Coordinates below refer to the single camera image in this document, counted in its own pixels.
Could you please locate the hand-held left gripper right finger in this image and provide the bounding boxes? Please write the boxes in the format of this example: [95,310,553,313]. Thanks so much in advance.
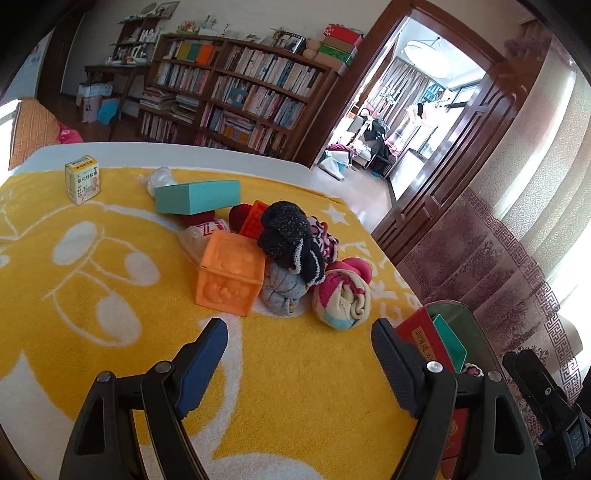
[370,318,542,480]

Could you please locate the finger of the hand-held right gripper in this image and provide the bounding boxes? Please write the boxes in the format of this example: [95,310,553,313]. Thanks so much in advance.
[503,350,578,435]

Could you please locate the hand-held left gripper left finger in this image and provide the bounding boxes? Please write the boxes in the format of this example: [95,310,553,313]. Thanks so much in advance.
[59,318,229,480]

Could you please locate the red green fabric storage container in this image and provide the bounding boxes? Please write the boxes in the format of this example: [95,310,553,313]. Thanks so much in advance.
[394,300,513,480]

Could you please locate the teal cardboard box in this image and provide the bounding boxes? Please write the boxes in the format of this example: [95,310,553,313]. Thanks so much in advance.
[431,314,468,372]
[154,180,242,217]

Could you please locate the pink cream sock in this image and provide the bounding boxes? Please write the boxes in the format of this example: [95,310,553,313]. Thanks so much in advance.
[313,270,372,332]

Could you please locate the light orange toy cube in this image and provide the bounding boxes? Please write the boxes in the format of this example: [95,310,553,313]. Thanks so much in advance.
[195,229,267,317]

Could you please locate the pink knotted sock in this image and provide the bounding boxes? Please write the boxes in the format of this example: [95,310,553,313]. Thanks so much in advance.
[330,257,374,284]

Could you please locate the grey sock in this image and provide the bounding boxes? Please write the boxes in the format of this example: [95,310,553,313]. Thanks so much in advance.
[259,261,309,319]

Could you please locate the red label plastic packet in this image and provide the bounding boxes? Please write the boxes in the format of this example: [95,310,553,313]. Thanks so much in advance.
[178,219,232,266]

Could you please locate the deep orange toy cube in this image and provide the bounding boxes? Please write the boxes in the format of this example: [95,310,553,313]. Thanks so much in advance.
[238,200,269,241]

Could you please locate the black fuzzy sock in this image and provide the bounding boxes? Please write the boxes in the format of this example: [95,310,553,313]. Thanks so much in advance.
[257,200,326,284]

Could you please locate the clear plastic bag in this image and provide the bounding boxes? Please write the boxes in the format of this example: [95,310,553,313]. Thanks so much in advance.
[139,167,178,197]

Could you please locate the yellow white medicine box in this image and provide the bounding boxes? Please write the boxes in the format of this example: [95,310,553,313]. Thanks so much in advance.
[65,156,102,205]

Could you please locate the yellow white printed blanket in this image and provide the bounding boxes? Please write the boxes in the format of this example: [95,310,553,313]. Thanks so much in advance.
[0,165,423,480]

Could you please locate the patterned pink curtain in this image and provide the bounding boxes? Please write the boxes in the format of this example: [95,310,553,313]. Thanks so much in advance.
[397,28,591,462]

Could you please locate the white bed mattress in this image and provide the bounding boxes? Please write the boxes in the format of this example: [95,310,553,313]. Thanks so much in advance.
[9,141,352,204]

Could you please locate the white cloth pile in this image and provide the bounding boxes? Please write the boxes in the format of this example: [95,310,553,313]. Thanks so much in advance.
[318,145,354,181]

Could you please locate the open wooden door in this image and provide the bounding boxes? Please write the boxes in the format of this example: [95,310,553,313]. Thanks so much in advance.
[372,55,532,266]

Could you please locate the pile of clothes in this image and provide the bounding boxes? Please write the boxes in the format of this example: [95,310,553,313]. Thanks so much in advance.
[355,104,402,171]

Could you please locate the pink cloth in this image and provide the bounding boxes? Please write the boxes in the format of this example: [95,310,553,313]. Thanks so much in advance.
[55,122,85,145]

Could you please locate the wooden bookshelf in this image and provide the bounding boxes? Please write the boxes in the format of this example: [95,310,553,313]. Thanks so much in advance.
[139,32,340,162]

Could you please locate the blue bag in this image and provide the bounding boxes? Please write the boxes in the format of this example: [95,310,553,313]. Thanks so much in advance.
[97,98,124,125]

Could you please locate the grey window drape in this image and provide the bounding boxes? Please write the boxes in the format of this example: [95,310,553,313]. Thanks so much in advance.
[376,58,437,109]

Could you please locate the white carton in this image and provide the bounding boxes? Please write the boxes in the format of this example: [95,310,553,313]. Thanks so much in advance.
[76,83,114,123]

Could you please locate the orange woven pillow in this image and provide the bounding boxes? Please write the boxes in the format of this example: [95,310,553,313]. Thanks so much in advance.
[8,98,61,171]

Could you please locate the rows of books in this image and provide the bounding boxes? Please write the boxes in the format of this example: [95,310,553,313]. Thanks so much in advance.
[141,39,324,155]

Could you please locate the wooden desk with hutch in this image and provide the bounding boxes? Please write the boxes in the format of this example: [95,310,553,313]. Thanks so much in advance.
[83,16,172,141]

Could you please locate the round ceiling lamp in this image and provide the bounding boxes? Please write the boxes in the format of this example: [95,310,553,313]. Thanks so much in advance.
[404,39,451,77]

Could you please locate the red gift box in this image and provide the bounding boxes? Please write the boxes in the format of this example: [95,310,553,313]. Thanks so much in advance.
[323,25,365,47]

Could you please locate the dark wooden door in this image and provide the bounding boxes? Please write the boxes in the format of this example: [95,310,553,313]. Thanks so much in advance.
[39,9,90,97]

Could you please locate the wooden door frame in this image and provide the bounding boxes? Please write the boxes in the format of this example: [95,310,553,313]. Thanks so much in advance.
[295,0,509,185]

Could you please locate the photo frame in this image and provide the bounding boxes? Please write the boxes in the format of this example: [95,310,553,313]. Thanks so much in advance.
[272,32,306,54]

